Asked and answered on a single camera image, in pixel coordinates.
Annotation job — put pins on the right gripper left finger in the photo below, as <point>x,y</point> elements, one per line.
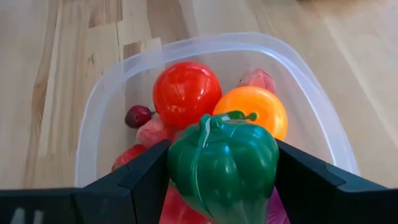
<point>93,205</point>

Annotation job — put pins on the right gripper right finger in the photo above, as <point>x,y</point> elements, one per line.
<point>326,202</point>

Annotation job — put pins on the purple striped toy onion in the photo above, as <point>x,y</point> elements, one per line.
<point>276,211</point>

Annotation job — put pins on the red toy strawberry green leaves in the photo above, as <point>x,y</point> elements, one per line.
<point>129,155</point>

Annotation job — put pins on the pinkish red toy fruit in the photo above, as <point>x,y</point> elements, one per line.
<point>177,208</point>

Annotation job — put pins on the pink toy raspberry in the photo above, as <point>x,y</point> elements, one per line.
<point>258,79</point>
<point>154,132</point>

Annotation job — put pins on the dark red toy cherry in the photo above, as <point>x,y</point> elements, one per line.
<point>136,116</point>

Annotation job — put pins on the green toy bell pepper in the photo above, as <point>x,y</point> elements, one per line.
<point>224,168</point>

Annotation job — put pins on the orange toy fruit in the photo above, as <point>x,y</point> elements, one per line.
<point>264,109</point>

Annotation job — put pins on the red toy tomato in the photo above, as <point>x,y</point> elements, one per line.
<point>186,93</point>

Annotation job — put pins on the clear plastic tupperware container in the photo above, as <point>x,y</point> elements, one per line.
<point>217,46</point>

